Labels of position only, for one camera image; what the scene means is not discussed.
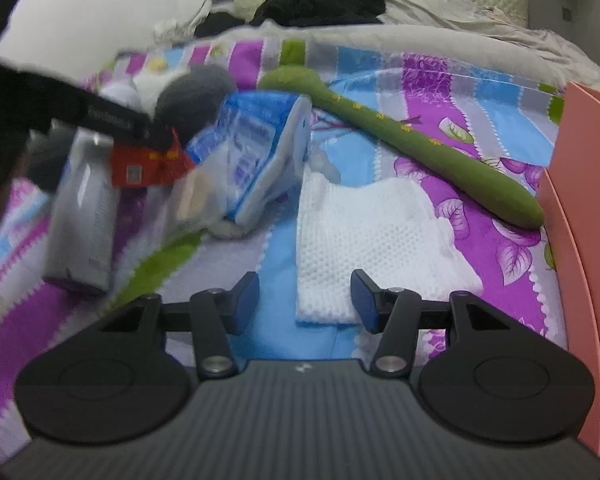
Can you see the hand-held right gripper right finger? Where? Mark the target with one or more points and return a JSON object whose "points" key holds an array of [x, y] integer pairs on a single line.
{"points": [[364, 302]]}

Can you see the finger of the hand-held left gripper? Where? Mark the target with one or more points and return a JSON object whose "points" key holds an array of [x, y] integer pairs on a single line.
{"points": [[155, 136]]}

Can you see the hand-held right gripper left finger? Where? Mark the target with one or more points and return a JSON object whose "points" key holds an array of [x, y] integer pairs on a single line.
{"points": [[247, 302]]}

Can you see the red snack packet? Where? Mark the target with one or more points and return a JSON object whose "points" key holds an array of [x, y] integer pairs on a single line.
{"points": [[145, 167]]}

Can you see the white towel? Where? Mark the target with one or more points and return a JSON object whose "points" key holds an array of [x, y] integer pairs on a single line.
{"points": [[380, 240]]}

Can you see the blue tissue pack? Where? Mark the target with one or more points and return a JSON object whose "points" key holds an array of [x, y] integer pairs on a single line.
{"points": [[260, 160]]}

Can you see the orange cardboard box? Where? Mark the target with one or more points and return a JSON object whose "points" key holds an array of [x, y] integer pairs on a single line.
{"points": [[590, 210]]}

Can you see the striped floral bedsheet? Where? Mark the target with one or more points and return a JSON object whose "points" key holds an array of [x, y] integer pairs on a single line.
{"points": [[280, 260]]}

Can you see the grey and white plush toy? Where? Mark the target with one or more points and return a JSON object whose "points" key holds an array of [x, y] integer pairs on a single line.
{"points": [[195, 95]]}

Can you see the white crumpled cloth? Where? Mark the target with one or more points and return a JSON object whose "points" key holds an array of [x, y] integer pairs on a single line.
{"points": [[172, 30]]}

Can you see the white spray can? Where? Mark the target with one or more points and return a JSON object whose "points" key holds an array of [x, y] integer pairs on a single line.
{"points": [[80, 220]]}

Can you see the dark clothes bundle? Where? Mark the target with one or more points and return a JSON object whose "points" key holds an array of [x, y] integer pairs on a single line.
{"points": [[222, 22]]}

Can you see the green plush massage stick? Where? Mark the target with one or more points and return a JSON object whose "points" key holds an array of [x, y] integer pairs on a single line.
{"points": [[405, 135]]}

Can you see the black clothing pile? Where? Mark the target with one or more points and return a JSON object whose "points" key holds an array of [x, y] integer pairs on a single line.
{"points": [[325, 0]]}

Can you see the grey duvet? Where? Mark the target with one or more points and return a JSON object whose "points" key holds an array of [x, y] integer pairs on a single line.
{"points": [[430, 20]]}

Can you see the wall switch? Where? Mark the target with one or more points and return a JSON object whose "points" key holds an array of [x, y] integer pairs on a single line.
{"points": [[567, 14]]}

